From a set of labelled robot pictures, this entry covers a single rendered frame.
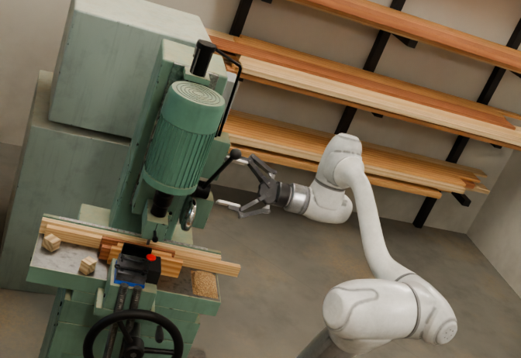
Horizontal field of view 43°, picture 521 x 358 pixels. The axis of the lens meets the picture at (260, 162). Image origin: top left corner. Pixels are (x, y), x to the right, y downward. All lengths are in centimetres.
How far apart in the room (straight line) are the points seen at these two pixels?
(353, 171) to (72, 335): 103
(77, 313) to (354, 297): 100
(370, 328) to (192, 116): 79
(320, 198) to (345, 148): 17
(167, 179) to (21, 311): 149
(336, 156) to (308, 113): 278
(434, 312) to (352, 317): 22
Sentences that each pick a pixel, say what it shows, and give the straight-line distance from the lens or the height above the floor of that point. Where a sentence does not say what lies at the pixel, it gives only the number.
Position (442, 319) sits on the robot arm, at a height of 140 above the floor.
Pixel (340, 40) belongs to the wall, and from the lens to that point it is 462.
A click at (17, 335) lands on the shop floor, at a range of 320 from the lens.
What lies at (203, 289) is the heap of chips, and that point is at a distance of 218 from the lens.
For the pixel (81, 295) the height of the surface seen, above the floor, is 83.
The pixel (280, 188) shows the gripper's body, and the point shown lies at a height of 133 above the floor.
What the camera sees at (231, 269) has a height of 93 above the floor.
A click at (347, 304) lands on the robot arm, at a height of 139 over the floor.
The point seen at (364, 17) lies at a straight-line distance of 403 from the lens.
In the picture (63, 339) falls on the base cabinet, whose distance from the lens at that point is 227.
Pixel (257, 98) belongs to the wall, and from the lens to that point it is 460.
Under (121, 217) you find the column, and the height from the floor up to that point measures 92.
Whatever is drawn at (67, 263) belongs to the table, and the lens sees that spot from 214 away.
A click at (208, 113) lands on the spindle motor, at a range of 192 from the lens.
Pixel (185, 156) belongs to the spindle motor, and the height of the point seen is 133.
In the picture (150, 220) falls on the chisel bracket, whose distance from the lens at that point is 213.
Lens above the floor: 217
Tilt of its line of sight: 23 degrees down
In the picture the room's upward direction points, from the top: 22 degrees clockwise
